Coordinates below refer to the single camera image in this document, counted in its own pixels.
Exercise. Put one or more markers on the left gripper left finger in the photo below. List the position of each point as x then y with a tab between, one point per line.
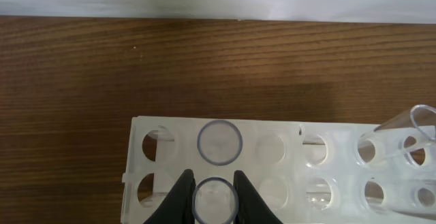
177	203

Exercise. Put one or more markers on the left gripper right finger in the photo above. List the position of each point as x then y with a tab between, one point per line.
250	205

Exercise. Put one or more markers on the clear test tube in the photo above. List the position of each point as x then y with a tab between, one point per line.
214	202
219	143
396	132

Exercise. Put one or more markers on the white test tube rack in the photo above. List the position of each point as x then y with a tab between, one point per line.
293	169

